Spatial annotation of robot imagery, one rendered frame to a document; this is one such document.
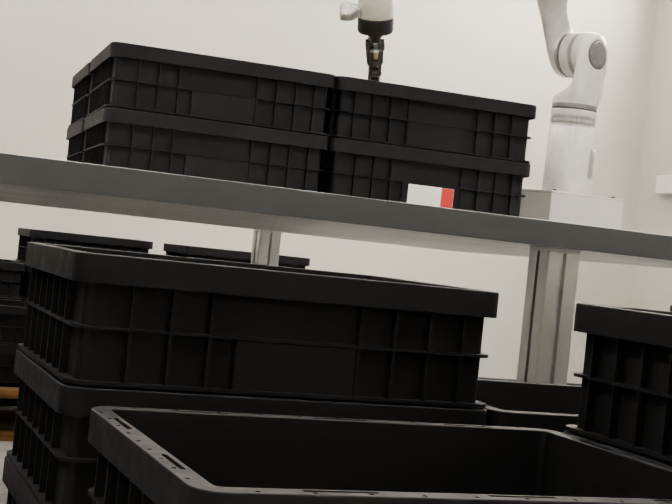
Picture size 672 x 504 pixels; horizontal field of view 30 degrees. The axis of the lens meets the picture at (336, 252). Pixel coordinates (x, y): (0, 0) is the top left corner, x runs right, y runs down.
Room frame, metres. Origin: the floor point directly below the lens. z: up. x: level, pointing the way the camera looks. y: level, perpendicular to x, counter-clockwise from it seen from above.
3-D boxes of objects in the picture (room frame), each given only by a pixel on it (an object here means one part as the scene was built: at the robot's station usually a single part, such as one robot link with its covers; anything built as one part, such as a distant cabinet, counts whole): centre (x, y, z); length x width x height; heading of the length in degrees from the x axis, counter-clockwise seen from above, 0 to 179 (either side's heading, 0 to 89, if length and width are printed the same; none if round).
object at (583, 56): (2.57, -0.46, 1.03); 0.09 x 0.09 x 0.17; 40
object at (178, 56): (2.30, 0.26, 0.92); 0.40 x 0.30 x 0.02; 108
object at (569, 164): (2.58, -0.45, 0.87); 0.09 x 0.09 x 0.17; 16
